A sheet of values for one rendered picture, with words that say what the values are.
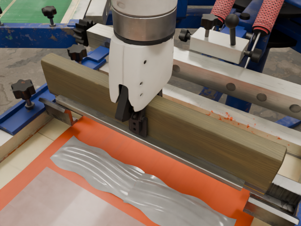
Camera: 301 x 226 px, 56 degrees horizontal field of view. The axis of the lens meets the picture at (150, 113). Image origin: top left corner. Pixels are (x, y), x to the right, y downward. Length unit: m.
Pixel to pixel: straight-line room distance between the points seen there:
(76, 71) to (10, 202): 0.26
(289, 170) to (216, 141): 0.26
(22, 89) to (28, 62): 2.14
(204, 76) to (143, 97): 0.32
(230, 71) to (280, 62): 2.13
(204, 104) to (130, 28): 0.36
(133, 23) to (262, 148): 0.22
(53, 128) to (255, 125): 0.43
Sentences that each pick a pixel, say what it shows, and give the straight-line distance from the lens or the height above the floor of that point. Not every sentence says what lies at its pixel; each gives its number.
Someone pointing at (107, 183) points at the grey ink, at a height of 0.96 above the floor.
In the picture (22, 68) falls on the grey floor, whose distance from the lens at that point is 2.68.
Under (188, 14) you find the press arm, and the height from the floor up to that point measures 0.93.
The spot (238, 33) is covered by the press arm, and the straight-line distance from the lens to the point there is 0.81.
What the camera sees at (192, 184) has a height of 0.95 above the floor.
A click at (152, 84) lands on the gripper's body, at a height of 1.18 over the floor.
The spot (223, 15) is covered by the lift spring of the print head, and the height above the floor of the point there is 1.06.
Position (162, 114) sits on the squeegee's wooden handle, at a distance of 0.40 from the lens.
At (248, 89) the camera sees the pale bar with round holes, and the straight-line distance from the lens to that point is 0.65.
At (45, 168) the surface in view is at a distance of 0.59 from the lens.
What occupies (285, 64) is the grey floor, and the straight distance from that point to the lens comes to 2.77.
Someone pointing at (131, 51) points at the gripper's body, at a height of 1.24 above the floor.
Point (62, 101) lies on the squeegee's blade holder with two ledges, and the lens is 0.53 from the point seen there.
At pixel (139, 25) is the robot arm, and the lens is 0.32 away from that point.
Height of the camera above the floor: 1.41
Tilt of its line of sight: 44 degrees down
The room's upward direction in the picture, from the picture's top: straight up
